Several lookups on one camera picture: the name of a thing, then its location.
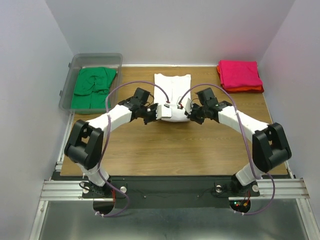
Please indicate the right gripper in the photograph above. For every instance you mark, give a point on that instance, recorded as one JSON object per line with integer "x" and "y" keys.
{"x": 195, "y": 113}

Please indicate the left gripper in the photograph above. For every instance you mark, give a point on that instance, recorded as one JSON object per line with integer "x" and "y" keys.
{"x": 152, "y": 113}

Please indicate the white t shirt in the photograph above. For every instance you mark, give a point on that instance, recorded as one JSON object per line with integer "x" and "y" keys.
{"x": 175, "y": 87}

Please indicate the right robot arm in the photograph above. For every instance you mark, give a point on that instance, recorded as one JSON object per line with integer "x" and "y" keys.
{"x": 270, "y": 147}

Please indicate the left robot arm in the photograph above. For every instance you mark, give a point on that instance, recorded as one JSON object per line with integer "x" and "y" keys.
{"x": 88, "y": 140}

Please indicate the pink folded t shirt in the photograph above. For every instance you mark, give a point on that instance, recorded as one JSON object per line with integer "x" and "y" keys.
{"x": 238, "y": 74}

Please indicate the green t shirt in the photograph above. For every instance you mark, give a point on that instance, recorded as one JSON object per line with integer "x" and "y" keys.
{"x": 92, "y": 87}

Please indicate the grey plastic bin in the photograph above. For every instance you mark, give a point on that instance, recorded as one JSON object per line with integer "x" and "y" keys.
{"x": 91, "y": 60}

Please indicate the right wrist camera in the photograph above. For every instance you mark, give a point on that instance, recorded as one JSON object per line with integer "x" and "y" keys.
{"x": 185, "y": 104}

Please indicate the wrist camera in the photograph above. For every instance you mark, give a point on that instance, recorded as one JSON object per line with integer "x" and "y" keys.
{"x": 185, "y": 104}
{"x": 164, "y": 111}

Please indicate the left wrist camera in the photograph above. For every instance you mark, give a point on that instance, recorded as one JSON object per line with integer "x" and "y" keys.
{"x": 164, "y": 111}

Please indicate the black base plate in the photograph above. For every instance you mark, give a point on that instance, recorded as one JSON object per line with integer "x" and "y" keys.
{"x": 170, "y": 192}

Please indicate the aluminium frame rail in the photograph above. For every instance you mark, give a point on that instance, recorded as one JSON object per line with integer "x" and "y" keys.
{"x": 59, "y": 190}

